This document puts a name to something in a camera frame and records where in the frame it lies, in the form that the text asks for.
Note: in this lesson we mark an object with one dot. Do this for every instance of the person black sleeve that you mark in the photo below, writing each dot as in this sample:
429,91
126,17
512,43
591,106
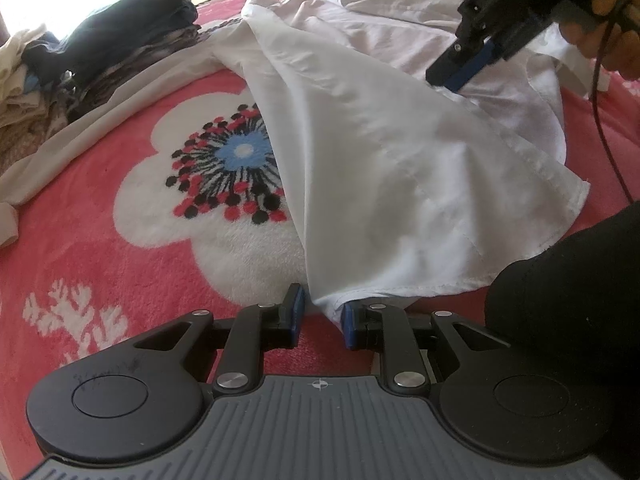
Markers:
576,307

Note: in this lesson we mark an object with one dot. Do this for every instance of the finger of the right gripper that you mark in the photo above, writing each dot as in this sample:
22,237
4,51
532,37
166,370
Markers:
464,74

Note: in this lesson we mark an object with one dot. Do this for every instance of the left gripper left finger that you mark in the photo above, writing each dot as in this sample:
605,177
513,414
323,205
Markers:
255,331

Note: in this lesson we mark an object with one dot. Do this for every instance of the cream folded clothes stack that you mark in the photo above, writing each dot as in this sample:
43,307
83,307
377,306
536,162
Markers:
30,112

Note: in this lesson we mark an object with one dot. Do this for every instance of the dark folded clothes stack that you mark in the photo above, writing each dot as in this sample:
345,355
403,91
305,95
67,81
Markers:
109,48

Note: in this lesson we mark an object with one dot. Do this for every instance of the white shirt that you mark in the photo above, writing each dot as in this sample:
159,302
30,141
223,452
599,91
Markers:
335,164

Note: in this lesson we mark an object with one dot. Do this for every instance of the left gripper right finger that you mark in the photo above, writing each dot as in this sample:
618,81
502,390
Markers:
386,330

